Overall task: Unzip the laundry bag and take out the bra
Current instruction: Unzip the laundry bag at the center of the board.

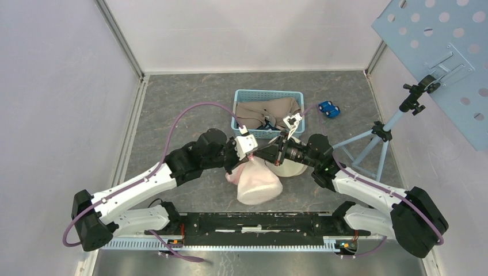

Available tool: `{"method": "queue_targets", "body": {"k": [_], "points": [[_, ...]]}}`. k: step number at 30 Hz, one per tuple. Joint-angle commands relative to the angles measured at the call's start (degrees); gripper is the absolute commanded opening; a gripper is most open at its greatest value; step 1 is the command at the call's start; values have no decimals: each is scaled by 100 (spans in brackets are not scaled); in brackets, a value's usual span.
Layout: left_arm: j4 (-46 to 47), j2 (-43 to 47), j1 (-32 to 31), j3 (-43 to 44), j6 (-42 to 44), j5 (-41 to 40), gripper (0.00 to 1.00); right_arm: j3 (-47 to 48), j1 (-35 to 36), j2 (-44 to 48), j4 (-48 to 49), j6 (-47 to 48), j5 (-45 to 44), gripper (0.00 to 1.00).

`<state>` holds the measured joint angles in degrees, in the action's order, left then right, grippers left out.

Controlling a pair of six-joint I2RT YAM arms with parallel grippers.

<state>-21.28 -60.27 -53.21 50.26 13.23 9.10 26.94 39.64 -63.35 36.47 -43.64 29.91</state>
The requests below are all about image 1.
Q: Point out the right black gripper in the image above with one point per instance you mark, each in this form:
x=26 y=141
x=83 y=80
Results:
x=273 y=153

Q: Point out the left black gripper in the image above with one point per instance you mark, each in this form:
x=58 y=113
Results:
x=231 y=144

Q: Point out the white mesh laundry bag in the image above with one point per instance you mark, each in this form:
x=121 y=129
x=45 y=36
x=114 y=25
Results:
x=255 y=182

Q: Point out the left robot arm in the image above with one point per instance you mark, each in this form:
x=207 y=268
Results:
x=98 y=218

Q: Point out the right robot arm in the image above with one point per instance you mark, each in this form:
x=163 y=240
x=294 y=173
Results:
x=409 y=216

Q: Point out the beige bra in basket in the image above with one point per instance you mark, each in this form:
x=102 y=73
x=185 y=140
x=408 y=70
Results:
x=256 y=114

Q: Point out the blue toy car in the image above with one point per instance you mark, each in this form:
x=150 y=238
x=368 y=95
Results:
x=329 y=109

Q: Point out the blue tripod stand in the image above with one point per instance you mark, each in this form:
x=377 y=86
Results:
x=382 y=133

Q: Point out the blue perforated panel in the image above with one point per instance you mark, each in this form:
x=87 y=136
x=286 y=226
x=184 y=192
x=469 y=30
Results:
x=447 y=40

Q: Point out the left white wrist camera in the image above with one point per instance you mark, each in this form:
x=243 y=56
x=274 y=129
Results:
x=246 y=142

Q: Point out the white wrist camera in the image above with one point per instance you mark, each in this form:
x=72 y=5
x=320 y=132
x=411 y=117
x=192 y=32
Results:
x=246 y=142
x=292 y=123

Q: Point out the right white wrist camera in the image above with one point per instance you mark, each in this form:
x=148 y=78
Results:
x=292 y=123

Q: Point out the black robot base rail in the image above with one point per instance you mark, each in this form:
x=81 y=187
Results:
x=258 y=229

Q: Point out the white cable tray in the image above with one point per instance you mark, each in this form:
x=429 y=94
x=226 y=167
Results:
x=153 y=244

